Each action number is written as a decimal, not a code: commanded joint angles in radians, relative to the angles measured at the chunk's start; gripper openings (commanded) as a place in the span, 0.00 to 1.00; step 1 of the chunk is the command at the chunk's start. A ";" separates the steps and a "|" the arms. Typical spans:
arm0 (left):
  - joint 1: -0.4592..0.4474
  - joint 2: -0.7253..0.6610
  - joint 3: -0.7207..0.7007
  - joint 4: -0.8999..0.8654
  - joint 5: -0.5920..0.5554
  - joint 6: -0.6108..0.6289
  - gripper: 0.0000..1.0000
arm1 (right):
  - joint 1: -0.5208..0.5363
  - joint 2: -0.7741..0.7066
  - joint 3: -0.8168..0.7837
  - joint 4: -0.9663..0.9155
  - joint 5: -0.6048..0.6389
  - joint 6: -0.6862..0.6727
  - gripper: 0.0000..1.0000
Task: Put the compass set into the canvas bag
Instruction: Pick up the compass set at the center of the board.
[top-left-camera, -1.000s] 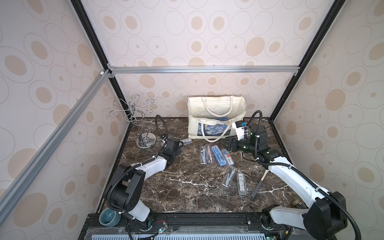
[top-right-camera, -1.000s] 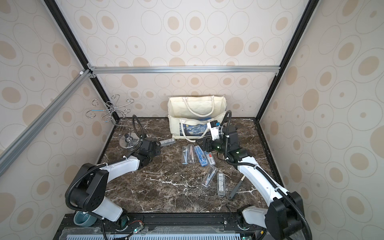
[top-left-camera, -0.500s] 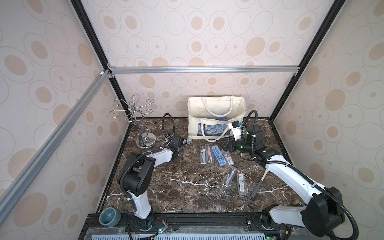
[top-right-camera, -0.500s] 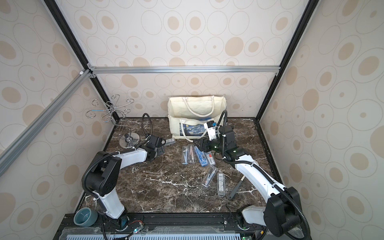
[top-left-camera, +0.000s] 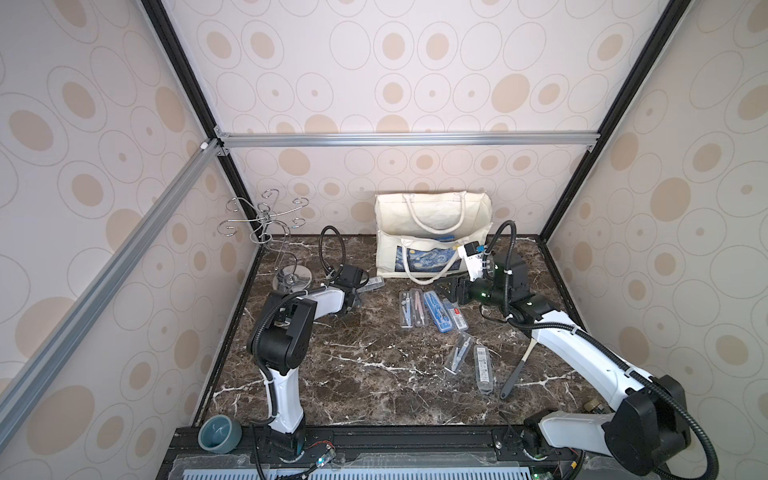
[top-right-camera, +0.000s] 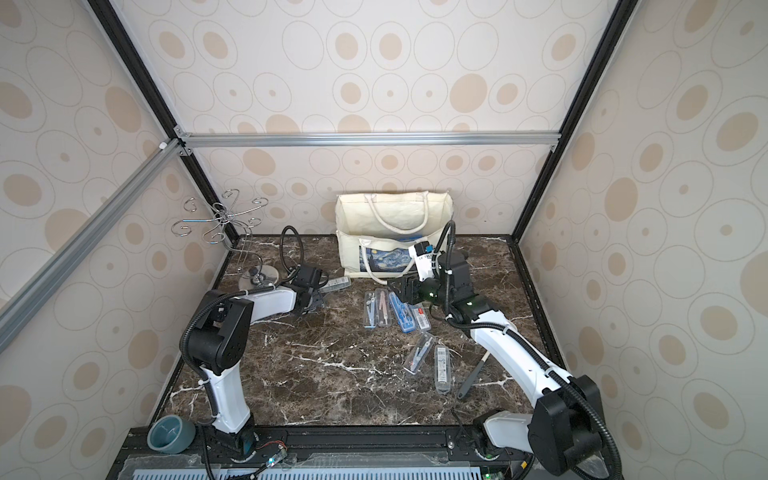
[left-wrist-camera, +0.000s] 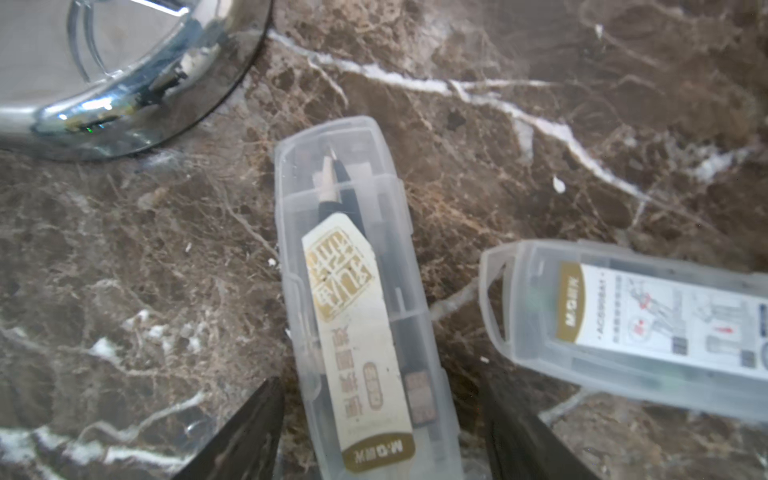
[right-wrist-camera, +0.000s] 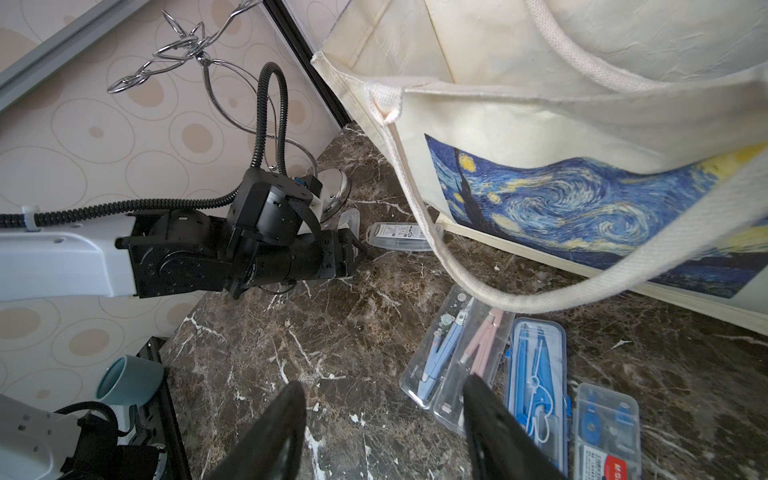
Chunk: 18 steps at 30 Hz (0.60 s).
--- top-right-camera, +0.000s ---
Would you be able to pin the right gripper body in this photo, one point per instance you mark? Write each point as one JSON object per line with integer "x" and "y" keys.
{"x": 411, "y": 288}

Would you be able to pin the long barcode clear case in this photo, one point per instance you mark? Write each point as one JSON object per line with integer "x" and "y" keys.
{"x": 336, "y": 284}

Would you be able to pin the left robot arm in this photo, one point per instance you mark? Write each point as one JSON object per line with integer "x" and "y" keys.
{"x": 214, "y": 342}

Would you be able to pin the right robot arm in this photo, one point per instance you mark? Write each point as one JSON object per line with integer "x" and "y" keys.
{"x": 567, "y": 426}

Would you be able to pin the blue compass clear case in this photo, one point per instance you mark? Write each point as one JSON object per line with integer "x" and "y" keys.
{"x": 402, "y": 313}

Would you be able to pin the light blue compass case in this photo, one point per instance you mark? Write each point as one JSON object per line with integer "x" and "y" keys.
{"x": 370, "y": 315}

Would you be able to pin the pink compass case upper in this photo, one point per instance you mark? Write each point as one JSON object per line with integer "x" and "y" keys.
{"x": 382, "y": 314}

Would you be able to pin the clear compass case right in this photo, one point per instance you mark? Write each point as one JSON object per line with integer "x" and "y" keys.
{"x": 442, "y": 370}

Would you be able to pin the cream canvas tote bag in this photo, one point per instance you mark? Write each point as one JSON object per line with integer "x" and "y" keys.
{"x": 377, "y": 232}

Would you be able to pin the red label clear case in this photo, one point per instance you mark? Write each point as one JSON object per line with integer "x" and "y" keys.
{"x": 420, "y": 316}

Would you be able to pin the silver aluminium crossbar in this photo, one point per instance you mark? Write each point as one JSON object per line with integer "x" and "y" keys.
{"x": 335, "y": 139}

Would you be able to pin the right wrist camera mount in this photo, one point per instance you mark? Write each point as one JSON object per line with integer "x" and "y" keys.
{"x": 422, "y": 254}

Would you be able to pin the chrome wire cup rack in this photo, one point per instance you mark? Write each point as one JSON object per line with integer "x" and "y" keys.
{"x": 231, "y": 223}

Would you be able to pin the silver aluminium left rail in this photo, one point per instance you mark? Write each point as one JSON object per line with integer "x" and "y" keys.
{"x": 37, "y": 291}

